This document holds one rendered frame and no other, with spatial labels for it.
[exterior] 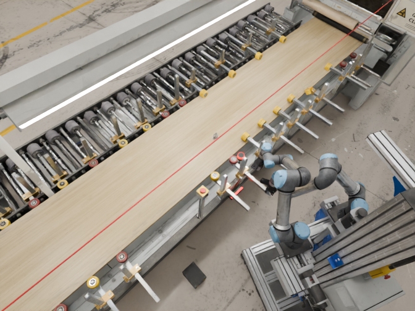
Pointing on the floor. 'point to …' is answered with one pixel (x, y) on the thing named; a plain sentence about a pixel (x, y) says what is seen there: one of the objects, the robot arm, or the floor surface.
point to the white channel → (6, 87)
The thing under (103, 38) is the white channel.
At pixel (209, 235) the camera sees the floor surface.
